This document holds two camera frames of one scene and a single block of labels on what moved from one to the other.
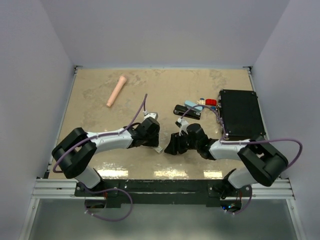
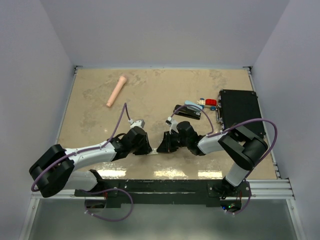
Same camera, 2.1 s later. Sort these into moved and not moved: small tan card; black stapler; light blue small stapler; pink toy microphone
Moved: small tan card
Not moved: light blue small stapler; black stapler; pink toy microphone
